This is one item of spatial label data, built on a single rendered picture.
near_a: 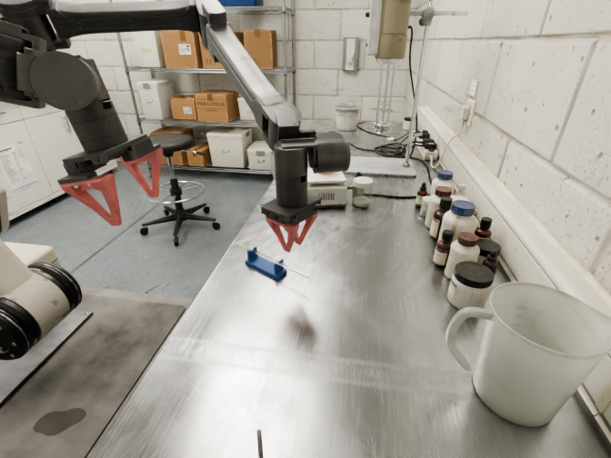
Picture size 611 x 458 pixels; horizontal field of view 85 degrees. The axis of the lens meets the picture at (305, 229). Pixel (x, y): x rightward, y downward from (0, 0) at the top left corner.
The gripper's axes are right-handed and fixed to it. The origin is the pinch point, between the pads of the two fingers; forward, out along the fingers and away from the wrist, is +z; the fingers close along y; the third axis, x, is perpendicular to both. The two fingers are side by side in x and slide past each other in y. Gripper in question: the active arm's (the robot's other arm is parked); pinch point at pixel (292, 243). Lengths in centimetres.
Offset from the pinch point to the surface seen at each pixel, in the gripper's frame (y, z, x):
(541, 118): 47, -21, -30
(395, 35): 73, -37, 18
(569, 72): 43, -30, -33
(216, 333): -19.2, 9.4, 1.1
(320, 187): 32.2, 2.5, 16.5
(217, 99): 153, 9, 214
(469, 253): 21.2, 1.8, -27.9
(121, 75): 132, -4, 336
